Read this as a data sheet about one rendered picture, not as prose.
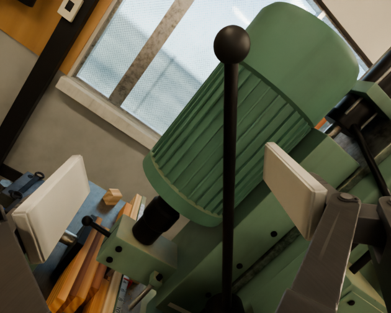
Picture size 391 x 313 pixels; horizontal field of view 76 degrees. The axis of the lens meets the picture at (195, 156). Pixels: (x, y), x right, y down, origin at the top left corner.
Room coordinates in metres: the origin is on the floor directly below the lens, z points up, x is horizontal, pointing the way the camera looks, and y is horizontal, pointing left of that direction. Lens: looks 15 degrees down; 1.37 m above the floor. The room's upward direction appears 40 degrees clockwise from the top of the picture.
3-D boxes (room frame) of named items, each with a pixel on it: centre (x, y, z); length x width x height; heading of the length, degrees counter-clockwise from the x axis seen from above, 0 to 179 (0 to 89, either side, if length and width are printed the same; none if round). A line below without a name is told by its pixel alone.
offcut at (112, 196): (0.68, 0.11, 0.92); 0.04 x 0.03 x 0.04; 150
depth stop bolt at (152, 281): (0.39, -0.09, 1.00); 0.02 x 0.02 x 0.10; 17
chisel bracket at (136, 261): (0.42, -0.04, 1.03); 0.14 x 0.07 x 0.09; 107
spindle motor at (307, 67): (0.42, -0.02, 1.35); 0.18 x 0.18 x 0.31
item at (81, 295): (0.44, 0.02, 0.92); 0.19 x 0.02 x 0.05; 17
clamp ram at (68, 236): (0.42, 0.10, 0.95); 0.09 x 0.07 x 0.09; 17
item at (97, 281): (0.46, 0.01, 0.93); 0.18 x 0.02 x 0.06; 17
